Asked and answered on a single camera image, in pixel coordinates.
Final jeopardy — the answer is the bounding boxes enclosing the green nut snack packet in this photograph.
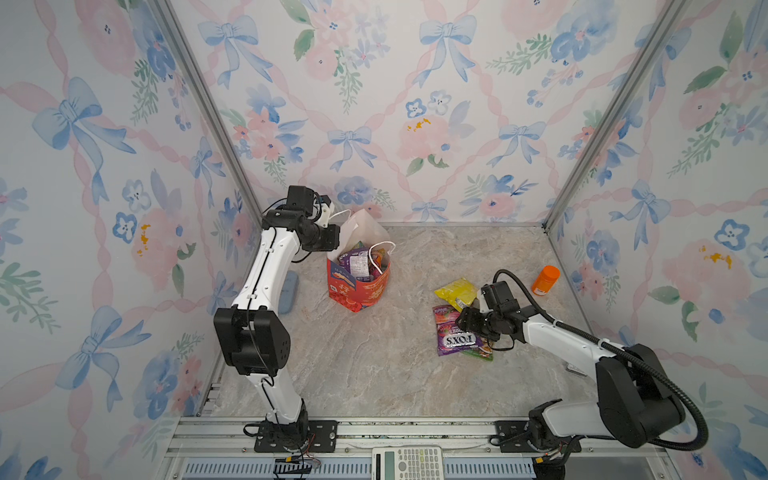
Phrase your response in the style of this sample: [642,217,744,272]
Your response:
[463,347,494,362]

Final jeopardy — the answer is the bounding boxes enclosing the purple snack packet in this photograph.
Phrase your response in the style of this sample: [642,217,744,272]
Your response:
[337,242,388,282]

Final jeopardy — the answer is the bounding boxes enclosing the red paper gift bag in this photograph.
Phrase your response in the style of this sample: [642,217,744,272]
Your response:
[326,210,396,312]

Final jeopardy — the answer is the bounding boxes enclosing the yellow snack packet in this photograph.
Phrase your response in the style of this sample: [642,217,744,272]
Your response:
[434,278,477,311]

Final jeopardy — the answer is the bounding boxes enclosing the purple Fox's candy bag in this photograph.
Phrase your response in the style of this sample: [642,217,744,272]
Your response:
[432,305,483,356]

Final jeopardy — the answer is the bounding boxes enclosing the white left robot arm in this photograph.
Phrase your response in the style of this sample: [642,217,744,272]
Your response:
[213,196,340,426]

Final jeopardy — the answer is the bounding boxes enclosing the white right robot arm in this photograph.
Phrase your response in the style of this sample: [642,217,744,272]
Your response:
[456,305,686,452]

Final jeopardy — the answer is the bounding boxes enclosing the orange bottle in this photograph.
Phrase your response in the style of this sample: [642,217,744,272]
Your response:
[531,265,561,296]

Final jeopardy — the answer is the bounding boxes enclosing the grey calculator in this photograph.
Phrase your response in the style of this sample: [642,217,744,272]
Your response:
[371,445,445,480]

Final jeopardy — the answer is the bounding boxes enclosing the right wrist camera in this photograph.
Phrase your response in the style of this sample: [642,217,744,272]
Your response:
[481,281,520,315]

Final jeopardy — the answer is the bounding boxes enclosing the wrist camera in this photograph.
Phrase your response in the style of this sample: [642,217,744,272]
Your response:
[481,281,520,315]
[284,185,333,223]

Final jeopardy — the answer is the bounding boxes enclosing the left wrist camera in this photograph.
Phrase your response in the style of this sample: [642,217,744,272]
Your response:
[284,185,333,223]

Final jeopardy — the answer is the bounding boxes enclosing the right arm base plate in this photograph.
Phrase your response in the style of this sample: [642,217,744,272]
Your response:
[489,420,574,454]

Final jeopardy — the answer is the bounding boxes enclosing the black corrugated cable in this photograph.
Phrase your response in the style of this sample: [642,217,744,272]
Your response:
[492,268,710,452]

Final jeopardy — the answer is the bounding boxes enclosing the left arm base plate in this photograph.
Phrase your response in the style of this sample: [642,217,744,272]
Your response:
[253,420,339,454]

